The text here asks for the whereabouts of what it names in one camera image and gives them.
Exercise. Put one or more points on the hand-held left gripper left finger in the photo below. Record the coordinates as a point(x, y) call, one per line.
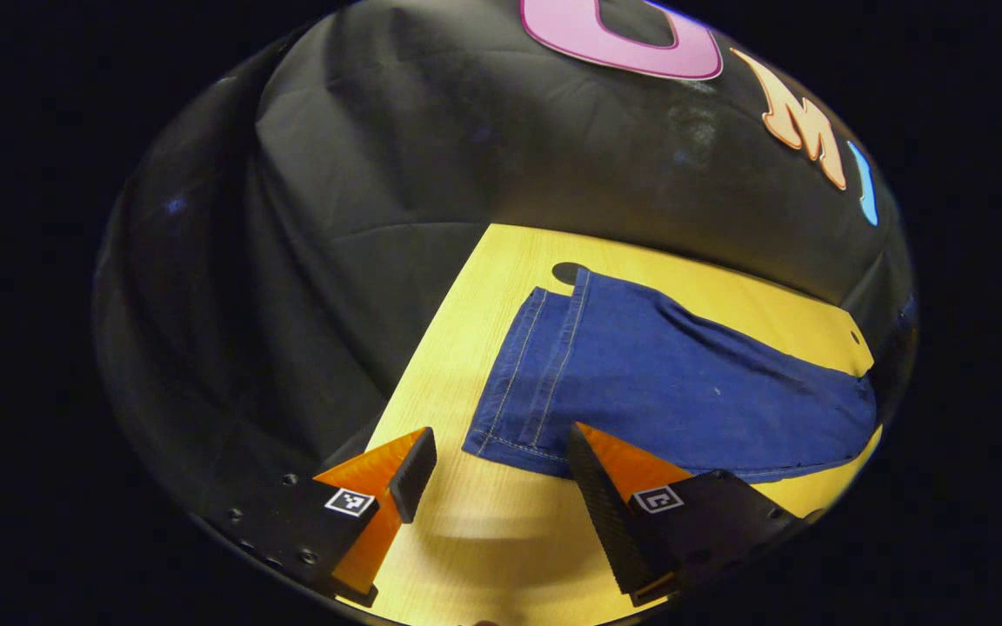
point(414, 474)

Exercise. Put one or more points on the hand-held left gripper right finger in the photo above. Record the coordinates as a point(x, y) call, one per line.
point(605, 509)

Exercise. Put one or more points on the blue denim jeans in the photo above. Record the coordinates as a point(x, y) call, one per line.
point(657, 391)

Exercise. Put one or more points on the black backdrop cloth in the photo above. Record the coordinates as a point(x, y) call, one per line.
point(362, 174)

